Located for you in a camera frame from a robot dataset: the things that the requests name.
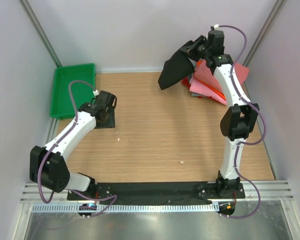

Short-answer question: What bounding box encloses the folded light pink t shirt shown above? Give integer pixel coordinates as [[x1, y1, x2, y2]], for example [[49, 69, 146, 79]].
[[189, 77, 227, 105]]

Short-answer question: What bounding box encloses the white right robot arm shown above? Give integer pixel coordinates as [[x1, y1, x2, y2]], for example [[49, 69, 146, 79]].
[[180, 27, 259, 199]]

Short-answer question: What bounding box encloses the white slotted cable duct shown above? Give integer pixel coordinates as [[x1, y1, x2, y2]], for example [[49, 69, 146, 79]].
[[31, 202, 219, 214]]

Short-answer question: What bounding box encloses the right aluminium corner post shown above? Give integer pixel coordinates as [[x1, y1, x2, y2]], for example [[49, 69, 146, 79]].
[[242, 0, 287, 68]]

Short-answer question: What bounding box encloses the folded red t shirt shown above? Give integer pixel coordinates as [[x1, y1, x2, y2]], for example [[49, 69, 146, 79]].
[[181, 77, 191, 89]]

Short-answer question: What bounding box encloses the aluminium corner post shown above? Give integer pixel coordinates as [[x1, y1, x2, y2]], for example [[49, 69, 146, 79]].
[[242, 0, 287, 68], [19, 0, 63, 68]]

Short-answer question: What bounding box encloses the aluminium frame rail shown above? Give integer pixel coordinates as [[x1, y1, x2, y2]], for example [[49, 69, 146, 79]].
[[19, 180, 294, 204]]

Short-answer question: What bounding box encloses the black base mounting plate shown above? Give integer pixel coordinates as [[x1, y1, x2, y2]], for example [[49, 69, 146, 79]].
[[80, 181, 246, 200]]

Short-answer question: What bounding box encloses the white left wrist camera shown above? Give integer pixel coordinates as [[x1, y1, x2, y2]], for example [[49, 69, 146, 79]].
[[93, 90, 99, 96]]

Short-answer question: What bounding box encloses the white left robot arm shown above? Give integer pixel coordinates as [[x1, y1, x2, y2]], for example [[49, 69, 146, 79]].
[[29, 90, 117, 200]]

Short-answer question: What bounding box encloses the green plastic bin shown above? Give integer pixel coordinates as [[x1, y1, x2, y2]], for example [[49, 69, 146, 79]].
[[49, 63, 98, 120]]

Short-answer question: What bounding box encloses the folded orange t shirt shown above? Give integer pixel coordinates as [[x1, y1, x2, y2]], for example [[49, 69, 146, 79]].
[[195, 77, 226, 100]]

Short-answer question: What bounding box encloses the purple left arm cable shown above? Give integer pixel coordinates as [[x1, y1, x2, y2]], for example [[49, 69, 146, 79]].
[[37, 80, 118, 218]]

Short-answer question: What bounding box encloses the black t shirt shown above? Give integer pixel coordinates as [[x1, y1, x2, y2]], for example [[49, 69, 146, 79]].
[[158, 50, 195, 90]]

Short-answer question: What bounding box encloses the left aluminium corner post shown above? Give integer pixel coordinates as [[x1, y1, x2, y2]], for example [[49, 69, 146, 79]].
[[19, 0, 63, 68]]

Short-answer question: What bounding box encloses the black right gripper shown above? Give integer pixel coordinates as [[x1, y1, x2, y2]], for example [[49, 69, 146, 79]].
[[180, 34, 212, 63]]

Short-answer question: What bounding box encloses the folded salmon pink t shirt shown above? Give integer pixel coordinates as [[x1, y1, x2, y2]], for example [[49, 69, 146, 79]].
[[194, 59, 250, 87]]

